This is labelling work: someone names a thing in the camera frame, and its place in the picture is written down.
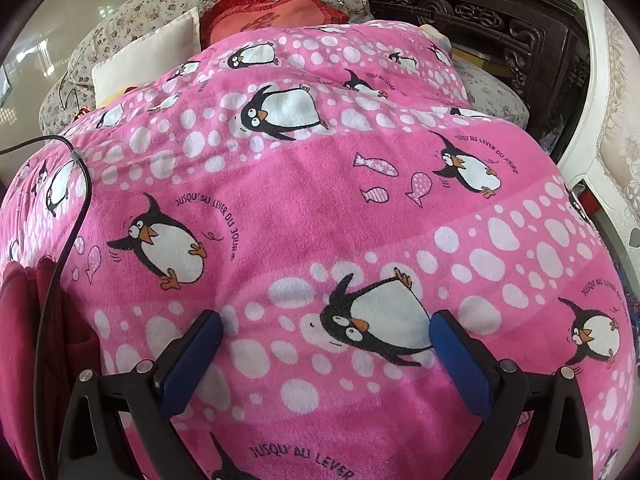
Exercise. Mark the white upholstered chair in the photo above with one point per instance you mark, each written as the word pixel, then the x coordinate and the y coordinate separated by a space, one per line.
pixel 615 110

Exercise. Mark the red heart cushion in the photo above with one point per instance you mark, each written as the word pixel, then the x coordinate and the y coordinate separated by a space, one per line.
pixel 270 17

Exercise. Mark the pink penguin print blanket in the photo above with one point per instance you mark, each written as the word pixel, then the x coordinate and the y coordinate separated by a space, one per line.
pixel 300 210

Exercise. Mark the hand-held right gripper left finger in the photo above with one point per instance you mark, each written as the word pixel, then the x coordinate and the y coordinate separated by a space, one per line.
pixel 192 360

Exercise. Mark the dark red garment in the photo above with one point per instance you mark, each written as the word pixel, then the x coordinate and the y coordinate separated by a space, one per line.
pixel 30 335

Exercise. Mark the dark carved wooden cabinet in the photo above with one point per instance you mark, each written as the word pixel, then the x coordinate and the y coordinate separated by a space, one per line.
pixel 500 15

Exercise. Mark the white pillow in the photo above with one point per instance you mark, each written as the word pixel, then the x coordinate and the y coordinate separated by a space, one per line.
pixel 145 60

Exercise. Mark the pastel cloth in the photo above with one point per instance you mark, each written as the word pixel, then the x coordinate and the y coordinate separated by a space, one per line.
pixel 434 36

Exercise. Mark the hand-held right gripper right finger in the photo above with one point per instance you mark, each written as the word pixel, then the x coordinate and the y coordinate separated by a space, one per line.
pixel 460 365

